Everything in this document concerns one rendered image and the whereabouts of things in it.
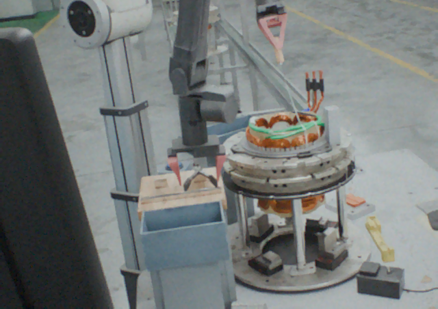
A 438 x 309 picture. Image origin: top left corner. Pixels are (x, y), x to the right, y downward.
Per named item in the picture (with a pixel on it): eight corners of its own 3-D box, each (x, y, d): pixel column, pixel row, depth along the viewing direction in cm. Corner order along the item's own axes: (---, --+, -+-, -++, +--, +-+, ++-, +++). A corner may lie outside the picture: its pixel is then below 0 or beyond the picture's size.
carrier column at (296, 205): (308, 273, 150) (302, 194, 143) (298, 275, 150) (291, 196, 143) (305, 268, 153) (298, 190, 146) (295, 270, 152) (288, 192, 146)
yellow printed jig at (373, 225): (397, 261, 155) (397, 249, 154) (382, 262, 155) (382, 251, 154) (376, 221, 176) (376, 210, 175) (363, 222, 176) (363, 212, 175)
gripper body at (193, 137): (220, 152, 134) (217, 119, 131) (172, 157, 133) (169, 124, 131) (217, 141, 140) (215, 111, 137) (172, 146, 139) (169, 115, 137)
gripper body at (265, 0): (282, 18, 153) (276, -12, 153) (286, 7, 142) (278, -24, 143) (257, 24, 153) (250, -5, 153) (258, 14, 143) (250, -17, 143)
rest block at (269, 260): (267, 256, 157) (267, 248, 156) (282, 263, 153) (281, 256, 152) (255, 262, 155) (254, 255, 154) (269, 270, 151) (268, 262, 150)
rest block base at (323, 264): (314, 266, 153) (313, 259, 152) (330, 251, 159) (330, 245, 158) (332, 271, 150) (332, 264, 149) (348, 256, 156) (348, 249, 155)
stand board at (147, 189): (227, 209, 133) (226, 199, 132) (139, 221, 132) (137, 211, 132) (220, 175, 152) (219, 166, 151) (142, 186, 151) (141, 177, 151)
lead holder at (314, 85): (325, 91, 157) (324, 78, 156) (309, 93, 157) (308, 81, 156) (320, 88, 161) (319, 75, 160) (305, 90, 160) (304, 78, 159)
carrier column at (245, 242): (252, 253, 162) (243, 180, 156) (242, 255, 162) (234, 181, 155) (250, 249, 165) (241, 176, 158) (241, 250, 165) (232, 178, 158)
